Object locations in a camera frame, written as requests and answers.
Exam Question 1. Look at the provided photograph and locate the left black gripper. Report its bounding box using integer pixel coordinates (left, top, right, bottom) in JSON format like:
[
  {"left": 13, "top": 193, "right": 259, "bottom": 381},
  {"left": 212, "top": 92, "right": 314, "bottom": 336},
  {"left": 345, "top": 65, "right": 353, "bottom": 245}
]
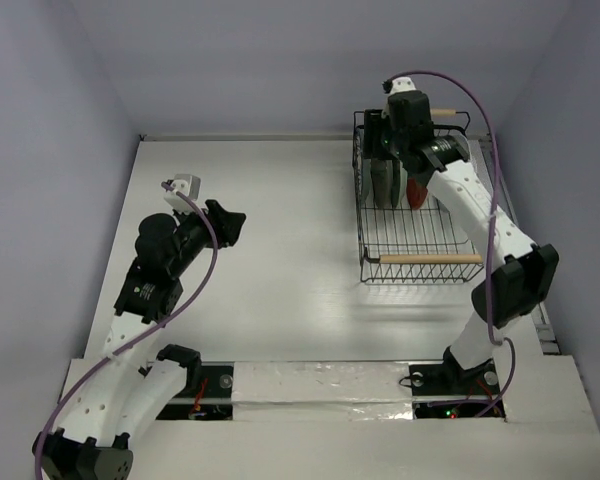
[{"left": 169, "top": 199, "right": 244, "bottom": 277}]

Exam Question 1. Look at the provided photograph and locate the grey stone plate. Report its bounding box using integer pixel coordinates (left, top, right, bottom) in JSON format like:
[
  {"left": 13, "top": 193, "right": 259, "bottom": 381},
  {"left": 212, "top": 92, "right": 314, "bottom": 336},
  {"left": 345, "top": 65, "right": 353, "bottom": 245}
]
[{"left": 371, "top": 159, "right": 392, "bottom": 209}]

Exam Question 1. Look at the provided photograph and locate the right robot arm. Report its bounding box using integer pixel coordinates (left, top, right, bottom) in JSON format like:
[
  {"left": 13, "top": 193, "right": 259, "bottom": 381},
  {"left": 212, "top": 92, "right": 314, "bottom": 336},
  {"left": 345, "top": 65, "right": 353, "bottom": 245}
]
[{"left": 363, "top": 77, "right": 559, "bottom": 392}]

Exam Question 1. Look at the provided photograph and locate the black wire dish rack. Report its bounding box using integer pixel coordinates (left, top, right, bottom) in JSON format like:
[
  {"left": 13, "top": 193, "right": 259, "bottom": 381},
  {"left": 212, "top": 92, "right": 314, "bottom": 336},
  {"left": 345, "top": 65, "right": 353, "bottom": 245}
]
[{"left": 352, "top": 110, "right": 483, "bottom": 285}]

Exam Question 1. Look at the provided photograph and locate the light green plate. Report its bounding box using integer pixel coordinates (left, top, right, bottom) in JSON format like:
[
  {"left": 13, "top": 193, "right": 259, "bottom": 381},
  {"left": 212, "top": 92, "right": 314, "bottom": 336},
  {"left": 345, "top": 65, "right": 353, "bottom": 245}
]
[{"left": 390, "top": 159, "right": 408, "bottom": 209}]

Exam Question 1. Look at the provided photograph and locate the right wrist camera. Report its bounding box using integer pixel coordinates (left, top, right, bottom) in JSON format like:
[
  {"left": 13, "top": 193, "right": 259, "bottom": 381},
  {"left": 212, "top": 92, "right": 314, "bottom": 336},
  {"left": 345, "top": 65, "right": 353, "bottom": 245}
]
[{"left": 382, "top": 76, "right": 417, "bottom": 97}]

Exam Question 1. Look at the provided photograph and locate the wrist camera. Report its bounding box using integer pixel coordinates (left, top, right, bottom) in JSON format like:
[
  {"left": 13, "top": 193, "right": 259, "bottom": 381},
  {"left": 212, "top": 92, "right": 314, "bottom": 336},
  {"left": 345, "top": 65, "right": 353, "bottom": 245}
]
[
  {"left": 163, "top": 174, "right": 201, "bottom": 213},
  {"left": 382, "top": 76, "right": 417, "bottom": 97}
]

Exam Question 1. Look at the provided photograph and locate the silver tape strip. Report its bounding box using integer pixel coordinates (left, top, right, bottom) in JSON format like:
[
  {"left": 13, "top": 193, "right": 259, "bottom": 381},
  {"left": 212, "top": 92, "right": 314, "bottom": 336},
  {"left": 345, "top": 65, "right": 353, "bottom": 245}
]
[{"left": 231, "top": 362, "right": 414, "bottom": 422}]

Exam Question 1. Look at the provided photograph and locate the red and teal plate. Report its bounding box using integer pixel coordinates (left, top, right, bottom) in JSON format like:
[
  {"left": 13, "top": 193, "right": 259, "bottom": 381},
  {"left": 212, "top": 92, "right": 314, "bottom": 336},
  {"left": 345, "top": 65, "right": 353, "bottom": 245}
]
[{"left": 405, "top": 173, "right": 428, "bottom": 210}]

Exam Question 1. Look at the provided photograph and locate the blue floral plate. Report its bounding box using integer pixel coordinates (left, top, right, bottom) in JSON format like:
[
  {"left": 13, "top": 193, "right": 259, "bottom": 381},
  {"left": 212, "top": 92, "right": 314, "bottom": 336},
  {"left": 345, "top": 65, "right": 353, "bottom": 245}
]
[{"left": 355, "top": 127, "right": 370, "bottom": 205}]

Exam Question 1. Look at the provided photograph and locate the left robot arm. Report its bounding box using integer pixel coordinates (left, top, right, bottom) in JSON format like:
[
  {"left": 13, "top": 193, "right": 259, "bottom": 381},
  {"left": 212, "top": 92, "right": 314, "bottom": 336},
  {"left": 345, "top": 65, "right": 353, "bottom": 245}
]
[{"left": 32, "top": 196, "right": 247, "bottom": 479}]

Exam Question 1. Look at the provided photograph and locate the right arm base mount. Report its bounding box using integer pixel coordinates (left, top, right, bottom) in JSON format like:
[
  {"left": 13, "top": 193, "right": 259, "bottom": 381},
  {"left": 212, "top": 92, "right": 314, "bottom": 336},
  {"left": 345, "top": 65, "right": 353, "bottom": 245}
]
[{"left": 398, "top": 348, "right": 506, "bottom": 420}]

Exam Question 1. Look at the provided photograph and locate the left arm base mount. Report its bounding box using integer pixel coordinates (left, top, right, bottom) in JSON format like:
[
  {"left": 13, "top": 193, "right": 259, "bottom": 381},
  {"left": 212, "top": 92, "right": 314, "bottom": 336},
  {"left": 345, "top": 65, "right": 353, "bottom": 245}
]
[{"left": 156, "top": 344, "right": 234, "bottom": 421}]

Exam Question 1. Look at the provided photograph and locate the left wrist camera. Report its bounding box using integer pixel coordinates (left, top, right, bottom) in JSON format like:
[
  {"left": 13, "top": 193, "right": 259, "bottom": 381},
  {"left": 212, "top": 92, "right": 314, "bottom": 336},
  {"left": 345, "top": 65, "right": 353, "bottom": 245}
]
[{"left": 163, "top": 174, "right": 201, "bottom": 213}]

